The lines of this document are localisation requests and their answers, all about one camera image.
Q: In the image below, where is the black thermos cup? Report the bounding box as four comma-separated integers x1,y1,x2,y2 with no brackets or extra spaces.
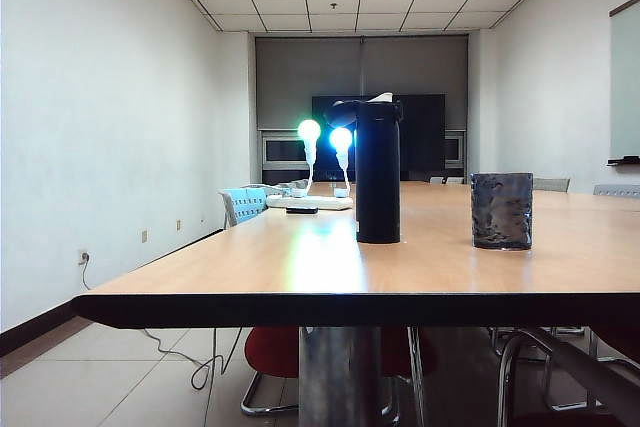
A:
324,91,405,245

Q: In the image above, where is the dark textured glass cup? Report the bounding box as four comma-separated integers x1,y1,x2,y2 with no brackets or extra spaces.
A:
468,171,535,251

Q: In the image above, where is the white power strip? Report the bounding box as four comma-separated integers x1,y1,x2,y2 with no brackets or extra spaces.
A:
266,195,354,212

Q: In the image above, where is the grey media cabinet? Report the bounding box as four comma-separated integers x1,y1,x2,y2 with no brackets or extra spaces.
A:
259,128,468,186

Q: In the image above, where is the white flexible USB lamp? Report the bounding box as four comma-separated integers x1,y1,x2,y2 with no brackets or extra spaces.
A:
327,126,354,199
292,118,322,199

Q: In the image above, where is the grey roller blind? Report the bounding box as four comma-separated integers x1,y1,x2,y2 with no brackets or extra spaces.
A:
361,35,469,131
254,36,364,131

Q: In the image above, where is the large black TV screen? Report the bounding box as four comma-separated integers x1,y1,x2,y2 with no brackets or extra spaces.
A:
312,93,447,184

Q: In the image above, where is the metal table leg column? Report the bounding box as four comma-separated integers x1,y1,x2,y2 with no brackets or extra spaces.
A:
298,326,384,427

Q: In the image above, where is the red chair chrome frame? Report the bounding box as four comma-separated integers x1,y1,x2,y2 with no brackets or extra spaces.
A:
240,326,302,417
381,326,439,422

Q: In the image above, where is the white power strip cable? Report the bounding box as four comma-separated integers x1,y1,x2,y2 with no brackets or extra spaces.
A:
79,254,241,391

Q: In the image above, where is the chrome frame armchair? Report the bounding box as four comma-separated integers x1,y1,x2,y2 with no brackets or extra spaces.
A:
496,327,640,427

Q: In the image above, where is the wall whiteboard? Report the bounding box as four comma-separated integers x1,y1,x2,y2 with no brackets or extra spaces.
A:
608,0,640,161

